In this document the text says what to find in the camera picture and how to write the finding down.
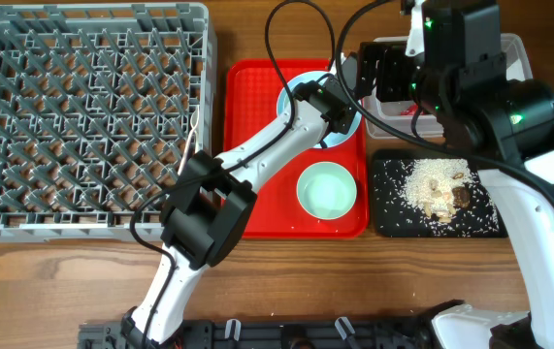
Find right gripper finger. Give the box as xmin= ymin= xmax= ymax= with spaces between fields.
xmin=377 ymin=43 xmax=415 ymax=102
xmin=355 ymin=42 xmax=381 ymax=96

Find light blue plate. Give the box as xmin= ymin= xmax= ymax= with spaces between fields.
xmin=277 ymin=71 xmax=362 ymax=149

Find green bowl with food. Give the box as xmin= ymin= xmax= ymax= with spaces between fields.
xmin=296 ymin=162 xmax=357 ymax=220

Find white plastic spoon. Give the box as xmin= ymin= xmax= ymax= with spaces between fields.
xmin=178 ymin=109 xmax=200 ymax=175

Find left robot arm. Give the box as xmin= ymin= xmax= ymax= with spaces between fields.
xmin=122 ymin=56 xmax=357 ymax=348

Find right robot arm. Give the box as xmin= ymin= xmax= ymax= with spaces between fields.
xmin=357 ymin=1 xmax=554 ymax=348

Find grey dishwasher rack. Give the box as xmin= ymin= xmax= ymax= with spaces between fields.
xmin=0 ymin=2 xmax=217 ymax=243

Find clear plastic bin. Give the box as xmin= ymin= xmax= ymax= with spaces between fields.
xmin=363 ymin=33 xmax=533 ymax=139

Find red plastic tray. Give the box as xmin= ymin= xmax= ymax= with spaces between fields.
xmin=223 ymin=59 xmax=370 ymax=239

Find black plastic tray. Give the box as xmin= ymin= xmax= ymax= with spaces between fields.
xmin=370 ymin=149 xmax=507 ymax=238

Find pile of rice scraps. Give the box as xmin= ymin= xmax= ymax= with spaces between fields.
xmin=402 ymin=159 xmax=473 ymax=224

